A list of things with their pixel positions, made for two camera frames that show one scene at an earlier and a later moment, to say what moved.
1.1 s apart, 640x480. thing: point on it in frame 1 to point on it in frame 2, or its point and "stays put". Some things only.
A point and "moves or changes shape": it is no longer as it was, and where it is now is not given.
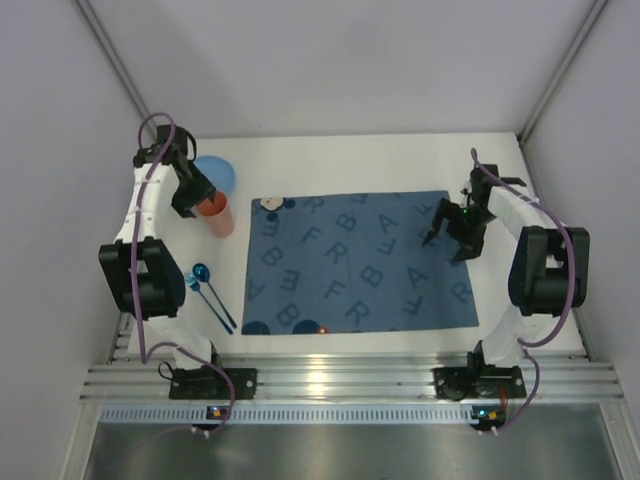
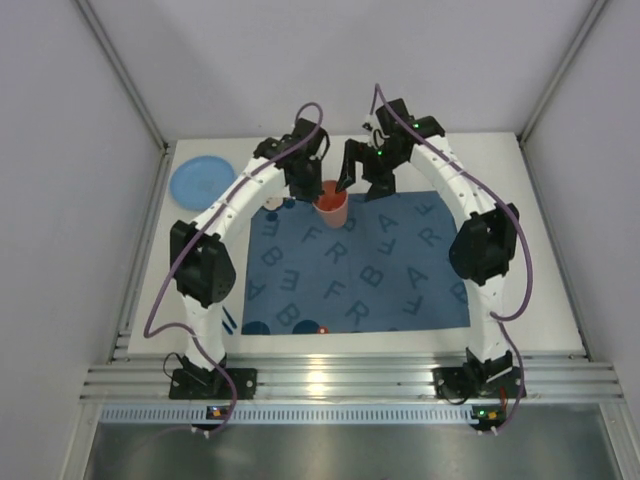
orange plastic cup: [218, 214] moves or changes shape
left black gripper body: [192, 195] to [304, 180]
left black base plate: [207, 383] stays put
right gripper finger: [446, 209] to [353, 151]
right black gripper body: [456, 228] to [370, 163]
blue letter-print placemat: [350, 263] stays put
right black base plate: [478, 382] stays put
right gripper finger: [465, 253] to [383, 183]
